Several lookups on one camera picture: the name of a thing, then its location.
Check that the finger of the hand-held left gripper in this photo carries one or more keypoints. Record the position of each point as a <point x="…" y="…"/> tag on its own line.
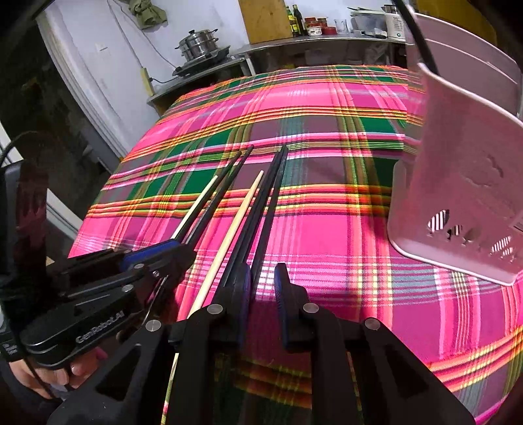
<point x="171" y="263"/>
<point x="149" y="252"/>

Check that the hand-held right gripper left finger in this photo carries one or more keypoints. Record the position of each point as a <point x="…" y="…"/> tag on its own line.
<point x="244" y="288"/>

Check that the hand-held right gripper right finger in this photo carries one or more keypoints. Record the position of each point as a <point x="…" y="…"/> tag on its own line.
<point x="280" y="290"/>

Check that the wooden chopstick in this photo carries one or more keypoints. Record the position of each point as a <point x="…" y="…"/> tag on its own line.
<point x="202" y="196"/>
<point x="225" y="245"/>

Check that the black chopstick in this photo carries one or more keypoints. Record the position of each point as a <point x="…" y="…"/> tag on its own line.
<point x="213" y="195"/>
<point x="255" y="212"/>
<point x="225" y="196"/>
<point x="271" y="212"/>

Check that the pink plastic utensil holder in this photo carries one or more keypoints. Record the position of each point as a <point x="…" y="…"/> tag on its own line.
<point x="461" y="163"/>

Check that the person's left hand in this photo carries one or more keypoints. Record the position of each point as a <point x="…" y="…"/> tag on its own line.
<point x="81" y="367"/>

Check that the yellow power strip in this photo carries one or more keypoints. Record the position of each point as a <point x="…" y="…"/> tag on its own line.
<point x="147" y="81"/>

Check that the low metal counter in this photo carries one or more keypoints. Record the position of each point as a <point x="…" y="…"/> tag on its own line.
<point x="184" y="83"/>

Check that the pink plaid tablecloth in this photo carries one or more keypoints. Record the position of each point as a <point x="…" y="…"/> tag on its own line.
<point x="327" y="122"/>

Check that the black induction cooker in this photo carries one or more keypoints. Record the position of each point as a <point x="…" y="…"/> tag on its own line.
<point x="200" y="64"/>

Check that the stainless steel steamer pot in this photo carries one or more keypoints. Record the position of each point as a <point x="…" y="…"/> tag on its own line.
<point x="198" y="45"/>

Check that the green cloth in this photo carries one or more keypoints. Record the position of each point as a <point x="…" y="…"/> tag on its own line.
<point x="147" y="12"/>

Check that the tall metal counter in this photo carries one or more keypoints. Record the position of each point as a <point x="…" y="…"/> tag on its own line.
<point x="310" y="43"/>

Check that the wooden cutting board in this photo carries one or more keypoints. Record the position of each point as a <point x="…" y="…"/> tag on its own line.
<point x="265" y="20"/>

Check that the small patterned bowl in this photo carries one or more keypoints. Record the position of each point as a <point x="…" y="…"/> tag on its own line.
<point x="314" y="31"/>

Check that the dark oil bottle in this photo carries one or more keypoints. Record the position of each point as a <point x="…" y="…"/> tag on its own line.
<point x="298" y="22"/>
<point x="290" y="24"/>

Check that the clear glass cup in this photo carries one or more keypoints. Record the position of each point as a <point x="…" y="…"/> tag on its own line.
<point x="341" y="26"/>

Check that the white electric kettle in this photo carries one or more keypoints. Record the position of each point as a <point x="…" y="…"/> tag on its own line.
<point x="394" y="24"/>

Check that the yellow wooden door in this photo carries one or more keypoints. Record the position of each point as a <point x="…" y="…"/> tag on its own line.
<point x="457" y="16"/>

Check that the white door frame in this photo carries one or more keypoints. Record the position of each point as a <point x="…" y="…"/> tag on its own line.
<point x="86" y="94"/>

